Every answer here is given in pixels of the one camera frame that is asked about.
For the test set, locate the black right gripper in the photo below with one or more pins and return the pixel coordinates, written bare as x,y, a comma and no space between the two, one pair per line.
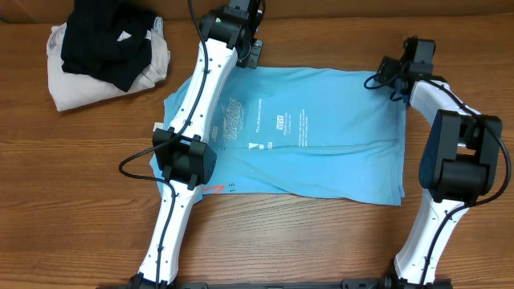
387,74

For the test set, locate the folded black garment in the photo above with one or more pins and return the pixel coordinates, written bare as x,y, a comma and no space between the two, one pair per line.
108,40

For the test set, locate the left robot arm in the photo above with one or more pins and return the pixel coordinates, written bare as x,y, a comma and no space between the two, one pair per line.
227,40

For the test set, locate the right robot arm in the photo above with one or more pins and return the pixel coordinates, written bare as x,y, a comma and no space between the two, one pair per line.
464,164

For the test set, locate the folded beige garment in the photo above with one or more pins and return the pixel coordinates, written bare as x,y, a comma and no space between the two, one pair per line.
71,91

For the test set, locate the light blue t-shirt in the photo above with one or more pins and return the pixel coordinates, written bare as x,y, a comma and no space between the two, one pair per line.
312,132

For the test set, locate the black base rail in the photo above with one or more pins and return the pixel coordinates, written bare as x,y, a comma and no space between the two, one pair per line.
344,284

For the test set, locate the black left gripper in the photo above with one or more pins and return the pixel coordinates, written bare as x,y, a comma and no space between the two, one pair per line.
252,54

